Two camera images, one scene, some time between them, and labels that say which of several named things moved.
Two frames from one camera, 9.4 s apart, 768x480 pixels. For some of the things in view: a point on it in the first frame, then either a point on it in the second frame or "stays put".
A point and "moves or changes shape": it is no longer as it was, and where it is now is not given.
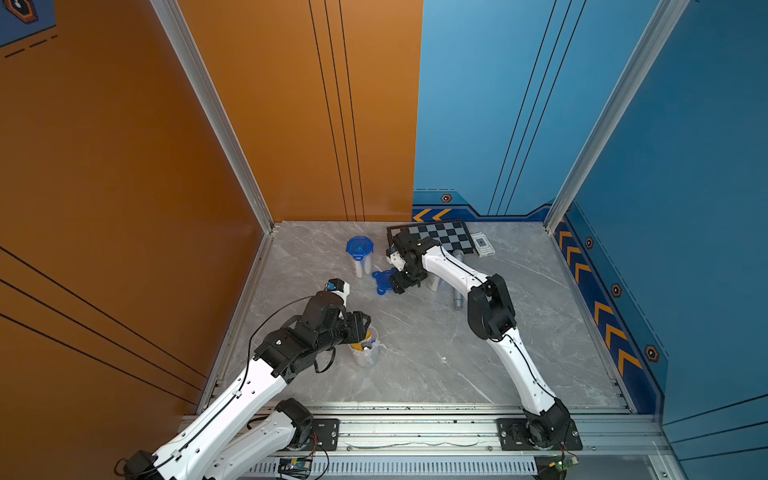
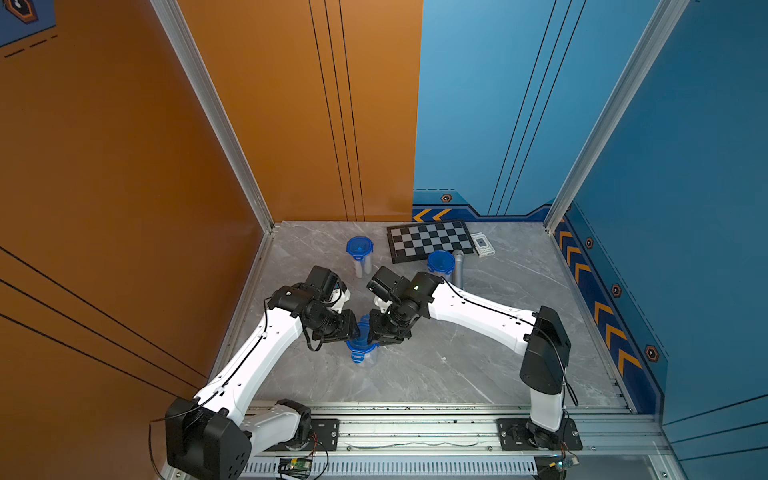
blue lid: x=383 y=280 moves or changes shape
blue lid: x=359 y=247 stays put
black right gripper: x=399 y=283 → x=377 y=333
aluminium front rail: x=470 y=431 stays put
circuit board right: x=554 y=467 stays put
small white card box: x=482 y=244 stays put
